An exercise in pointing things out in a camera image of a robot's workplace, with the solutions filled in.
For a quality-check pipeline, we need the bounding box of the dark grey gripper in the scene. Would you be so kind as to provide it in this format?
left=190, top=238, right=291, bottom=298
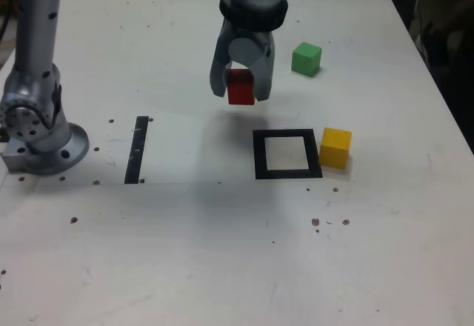
left=209, top=21, right=276, bottom=102

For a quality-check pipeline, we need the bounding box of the red cube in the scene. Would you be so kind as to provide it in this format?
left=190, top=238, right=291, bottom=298
left=225, top=68, right=256, bottom=106

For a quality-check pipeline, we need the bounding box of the yellow cube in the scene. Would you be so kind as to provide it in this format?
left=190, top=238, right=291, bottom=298
left=318, top=127, right=353, bottom=169

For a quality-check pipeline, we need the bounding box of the black tape square outline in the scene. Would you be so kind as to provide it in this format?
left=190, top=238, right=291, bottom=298
left=252, top=128, right=324, bottom=180

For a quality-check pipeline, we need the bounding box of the green cube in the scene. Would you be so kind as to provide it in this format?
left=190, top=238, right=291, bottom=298
left=291, top=41, right=322, bottom=79

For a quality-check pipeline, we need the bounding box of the black tape strip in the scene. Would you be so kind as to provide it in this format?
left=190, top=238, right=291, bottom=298
left=124, top=116, right=150, bottom=185

